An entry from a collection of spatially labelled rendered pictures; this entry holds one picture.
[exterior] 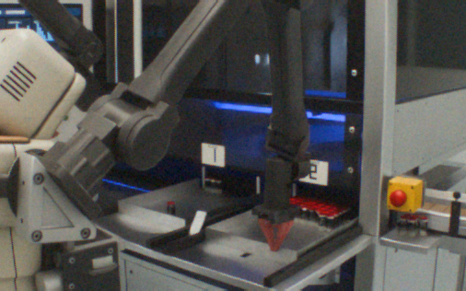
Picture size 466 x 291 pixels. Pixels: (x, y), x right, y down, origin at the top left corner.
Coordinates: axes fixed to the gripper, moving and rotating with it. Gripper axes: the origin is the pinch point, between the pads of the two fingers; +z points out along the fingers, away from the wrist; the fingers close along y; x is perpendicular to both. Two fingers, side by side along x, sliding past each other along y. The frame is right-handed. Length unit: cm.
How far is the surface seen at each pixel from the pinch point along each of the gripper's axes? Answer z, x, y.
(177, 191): -2, 53, 27
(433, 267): 21, -13, 79
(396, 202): -9.8, -18.7, 22.9
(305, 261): 1.7, -7.8, 0.5
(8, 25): -50, 88, -13
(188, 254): 3.8, 17.8, -7.9
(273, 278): 2.6, -7.4, -11.1
